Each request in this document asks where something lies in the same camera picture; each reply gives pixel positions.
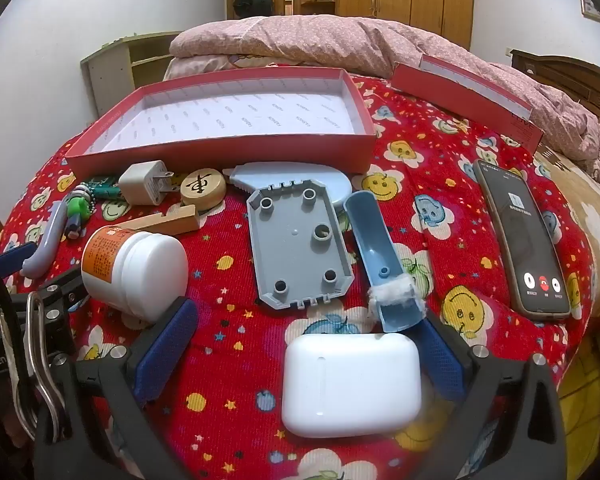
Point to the white earbuds case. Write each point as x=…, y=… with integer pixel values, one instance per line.
x=350, y=385

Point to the red smiley printed blanket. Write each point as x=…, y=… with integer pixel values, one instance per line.
x=240, y=320

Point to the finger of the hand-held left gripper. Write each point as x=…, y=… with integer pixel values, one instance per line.
x=15, y=256
x=65, y=287

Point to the light blue plastic piece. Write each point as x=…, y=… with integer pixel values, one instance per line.
x=327, y=185

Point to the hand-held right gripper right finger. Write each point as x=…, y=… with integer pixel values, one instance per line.
x=442, y=357

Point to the beige shelf unit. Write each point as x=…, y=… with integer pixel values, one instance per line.
x=115, y=70

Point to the red cardboard box tray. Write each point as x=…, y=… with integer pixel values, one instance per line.
x=240, y=115

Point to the white bottle with orange label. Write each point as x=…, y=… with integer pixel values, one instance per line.
x=145, y=275

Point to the blue plastic scoop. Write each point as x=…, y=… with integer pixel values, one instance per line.
x=370, y=245

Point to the white charger plug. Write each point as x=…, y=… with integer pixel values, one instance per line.
x=140, y=185

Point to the metal spring clip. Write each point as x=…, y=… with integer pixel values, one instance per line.
x=42, y=360

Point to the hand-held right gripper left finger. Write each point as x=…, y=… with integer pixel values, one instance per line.
x=162, y=355

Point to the notched wooden block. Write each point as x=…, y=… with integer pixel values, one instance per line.
x=180, y=222

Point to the pink quilt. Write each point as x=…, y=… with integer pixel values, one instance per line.
x=330, y=45

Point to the grey plastic plate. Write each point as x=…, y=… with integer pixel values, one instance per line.
x=295, y=255

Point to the dark wooden headboard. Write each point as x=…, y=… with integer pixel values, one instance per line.
x=580, y=80

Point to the black smartphone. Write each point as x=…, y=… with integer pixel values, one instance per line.
x=525, y=240

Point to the red cardboard box lid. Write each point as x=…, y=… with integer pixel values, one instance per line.
x=470, y=100

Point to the green printed tube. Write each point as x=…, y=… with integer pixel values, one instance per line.
x=104, y=190

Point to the round wooden chess piece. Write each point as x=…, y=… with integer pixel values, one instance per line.
x=202, y=187

